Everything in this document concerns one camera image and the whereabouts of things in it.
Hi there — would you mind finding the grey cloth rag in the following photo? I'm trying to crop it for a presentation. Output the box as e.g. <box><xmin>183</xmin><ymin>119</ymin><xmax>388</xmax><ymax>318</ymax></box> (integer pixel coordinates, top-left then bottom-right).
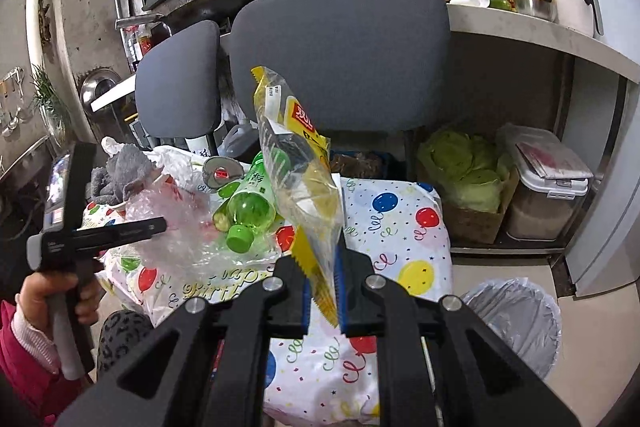
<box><xmin>89</xmin><ymin>144</ymin><xmax>156</xmax><ymax>206</ymax></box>

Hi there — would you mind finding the clear plastic bag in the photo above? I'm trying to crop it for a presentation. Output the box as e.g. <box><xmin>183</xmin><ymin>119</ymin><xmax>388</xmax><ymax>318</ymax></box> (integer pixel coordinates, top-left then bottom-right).
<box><xmin>103</xmin><ymin>174</ymin><xmax>282</xmax><ymax>291</ymax></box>

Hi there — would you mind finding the yellow clear snack wrapper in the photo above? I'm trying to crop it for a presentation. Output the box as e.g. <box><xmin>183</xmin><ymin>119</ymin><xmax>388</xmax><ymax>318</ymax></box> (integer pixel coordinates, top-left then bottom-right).
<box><xmin>250</xmin><ymin>66</ymin><xmax>344</xmax><ymax>326</ymax></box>

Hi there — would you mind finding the trash bin with grey liner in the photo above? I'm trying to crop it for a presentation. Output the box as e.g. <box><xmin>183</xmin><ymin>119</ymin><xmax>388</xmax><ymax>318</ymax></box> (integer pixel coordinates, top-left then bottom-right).
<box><xmin>462</xmin><ymin>277</ymin><xmax>562</xmax><ymax>379</ymax></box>

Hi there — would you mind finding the left hand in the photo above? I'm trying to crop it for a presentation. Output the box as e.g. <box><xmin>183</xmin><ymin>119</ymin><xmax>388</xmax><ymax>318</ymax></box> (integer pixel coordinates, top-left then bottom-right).
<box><xmin>16</xmin><ymin>272</ymin><xmax>103</xmax><ymax>339</ymax></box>

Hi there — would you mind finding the leopard print stool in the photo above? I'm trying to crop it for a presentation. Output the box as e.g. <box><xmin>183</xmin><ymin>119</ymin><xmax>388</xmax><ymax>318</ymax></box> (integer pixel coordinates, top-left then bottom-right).
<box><xmin>96</xmin><ymin>310</ymin><xmax>153</xmax><ymax>378</ymax></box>

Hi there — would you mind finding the white plastic bag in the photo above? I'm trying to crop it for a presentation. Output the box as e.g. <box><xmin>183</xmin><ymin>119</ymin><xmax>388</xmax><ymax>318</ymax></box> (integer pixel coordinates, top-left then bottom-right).
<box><xmin>101</xmin><ymin>136</ymin><xmax>248</xmax><ymax>193</ymax></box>

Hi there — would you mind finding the cardboard box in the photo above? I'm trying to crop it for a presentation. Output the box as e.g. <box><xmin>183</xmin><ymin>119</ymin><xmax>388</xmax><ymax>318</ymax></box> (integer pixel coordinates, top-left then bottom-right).
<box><xmin>416</xmin><ymin>161</ymin><xmax>520</xmax><ymax>245</ymax></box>

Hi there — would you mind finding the green plastic tea bottle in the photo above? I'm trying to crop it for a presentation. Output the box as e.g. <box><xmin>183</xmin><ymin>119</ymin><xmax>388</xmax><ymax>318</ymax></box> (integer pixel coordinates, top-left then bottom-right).
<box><xmin>213</xmin><ymin>153</ymin><xmax>277</xmax><ymax>254</ymax></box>

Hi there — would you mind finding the balloon print birthday tablecloth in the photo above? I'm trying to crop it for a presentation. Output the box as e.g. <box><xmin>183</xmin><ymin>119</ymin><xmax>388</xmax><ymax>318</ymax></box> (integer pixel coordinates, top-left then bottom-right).
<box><xmin>93</xmin><ymin>182</ymin><xmax>450</xmax><ymax>426</ymax></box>

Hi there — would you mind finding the clear lidded storage container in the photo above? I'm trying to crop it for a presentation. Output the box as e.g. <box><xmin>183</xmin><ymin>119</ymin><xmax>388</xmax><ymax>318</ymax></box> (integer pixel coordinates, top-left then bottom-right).
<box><xmin>497</xmin><ymin>124</ymin><xmax>593</xmax><ymax>242</ymax></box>

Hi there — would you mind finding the small dark grey chair back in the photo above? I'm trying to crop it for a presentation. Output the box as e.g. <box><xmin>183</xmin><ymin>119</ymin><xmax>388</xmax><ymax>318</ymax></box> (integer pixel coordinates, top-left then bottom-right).
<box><xmin>134</xmin><ymin>20</ymin><xmax>221</xmax><ymax>139</ymax></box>

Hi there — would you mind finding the green cabbage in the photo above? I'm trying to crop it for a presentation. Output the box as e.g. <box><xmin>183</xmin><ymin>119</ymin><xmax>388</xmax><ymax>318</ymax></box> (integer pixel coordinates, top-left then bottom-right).
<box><xmin>416</xmin><ymin>128</ymin><xmax>513</xmax><ymax>213</ymax></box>

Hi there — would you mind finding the large dark grey chair back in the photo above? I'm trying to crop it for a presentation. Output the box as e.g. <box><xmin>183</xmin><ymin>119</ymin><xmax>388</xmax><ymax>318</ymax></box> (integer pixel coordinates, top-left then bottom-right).
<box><xmin>228</xmin><ymin>0</ymin><xmax>451</xmax><ymax>133</ymax></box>

